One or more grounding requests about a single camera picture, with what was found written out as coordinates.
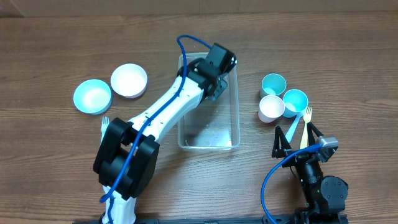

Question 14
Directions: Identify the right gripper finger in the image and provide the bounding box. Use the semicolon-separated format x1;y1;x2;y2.
307;122;323;146
272;126;292;158

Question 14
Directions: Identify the yellow plastic fork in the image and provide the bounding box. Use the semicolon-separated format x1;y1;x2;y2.
300;106;312;149

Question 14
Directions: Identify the light blue plastic fork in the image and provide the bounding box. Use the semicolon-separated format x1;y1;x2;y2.
285;112;304;142

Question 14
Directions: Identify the light blue cup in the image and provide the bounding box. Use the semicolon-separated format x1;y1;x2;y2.
282;89;308;118

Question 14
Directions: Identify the pink cup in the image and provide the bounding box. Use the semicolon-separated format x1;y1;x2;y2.
258;95;285;123

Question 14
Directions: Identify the teal green cup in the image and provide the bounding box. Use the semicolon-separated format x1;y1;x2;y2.
260;73;287;98

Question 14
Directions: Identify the white bowl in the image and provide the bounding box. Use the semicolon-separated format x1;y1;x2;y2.
110;63;148;98

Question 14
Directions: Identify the light blue bowl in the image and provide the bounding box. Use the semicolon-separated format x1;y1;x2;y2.
73;79;112;114

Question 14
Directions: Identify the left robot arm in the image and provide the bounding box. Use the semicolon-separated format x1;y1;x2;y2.
93;44;237;223

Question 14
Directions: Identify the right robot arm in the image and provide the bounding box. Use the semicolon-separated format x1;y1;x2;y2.
272;123;348;224

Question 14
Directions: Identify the clear plastic container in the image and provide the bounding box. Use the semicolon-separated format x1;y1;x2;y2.
177;68;240;151

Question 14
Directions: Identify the pale green plastic fork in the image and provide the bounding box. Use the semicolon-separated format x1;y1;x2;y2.
101;116;109;140

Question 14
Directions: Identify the right blue cable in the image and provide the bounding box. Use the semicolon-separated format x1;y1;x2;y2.
260;143;322;224

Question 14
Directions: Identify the blue cable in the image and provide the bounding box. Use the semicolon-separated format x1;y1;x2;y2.
99;34;213;224
260;143;322;224

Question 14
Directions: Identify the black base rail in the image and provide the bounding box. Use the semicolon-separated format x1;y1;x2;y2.
72;214;349;224

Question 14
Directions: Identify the left blue cable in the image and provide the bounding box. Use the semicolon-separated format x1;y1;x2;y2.
99;34;213;224

